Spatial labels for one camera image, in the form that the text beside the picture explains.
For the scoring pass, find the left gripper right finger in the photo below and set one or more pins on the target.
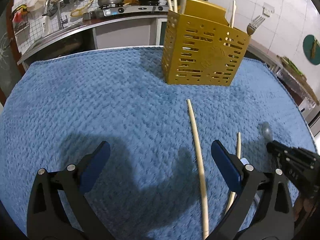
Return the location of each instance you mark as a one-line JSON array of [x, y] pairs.
[[262, 208]]

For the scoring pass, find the white wall socket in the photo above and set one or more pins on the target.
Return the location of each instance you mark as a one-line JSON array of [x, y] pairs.
[[268, 10]]

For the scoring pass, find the green handled fork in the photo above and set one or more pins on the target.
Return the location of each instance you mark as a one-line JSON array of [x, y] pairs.
[[251, 28]]

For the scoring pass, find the wooden crate with vegetables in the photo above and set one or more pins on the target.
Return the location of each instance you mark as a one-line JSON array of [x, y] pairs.
[[296, 81]]

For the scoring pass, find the green round wall board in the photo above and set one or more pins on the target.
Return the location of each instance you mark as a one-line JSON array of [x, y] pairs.
[[311, 49]]

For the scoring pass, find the yellow perforated utensil holder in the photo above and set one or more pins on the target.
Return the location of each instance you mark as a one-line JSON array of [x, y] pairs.
[[201, 47]]

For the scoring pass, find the steel gas stove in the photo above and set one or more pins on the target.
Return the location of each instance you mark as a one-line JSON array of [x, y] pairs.
[[121, 9]]

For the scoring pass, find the blue textured table cloth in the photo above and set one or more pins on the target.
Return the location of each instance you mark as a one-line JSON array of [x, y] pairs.
[[63, 108]]

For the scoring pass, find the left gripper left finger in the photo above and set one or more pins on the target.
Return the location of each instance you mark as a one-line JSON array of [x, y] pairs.
[[46, 216]]

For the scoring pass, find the steel sink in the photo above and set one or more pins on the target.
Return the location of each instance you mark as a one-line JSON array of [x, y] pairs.
[[55, 36]]

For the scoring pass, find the grey plastic spoon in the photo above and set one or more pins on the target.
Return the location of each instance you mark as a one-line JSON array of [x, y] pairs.
[[267, 132]]

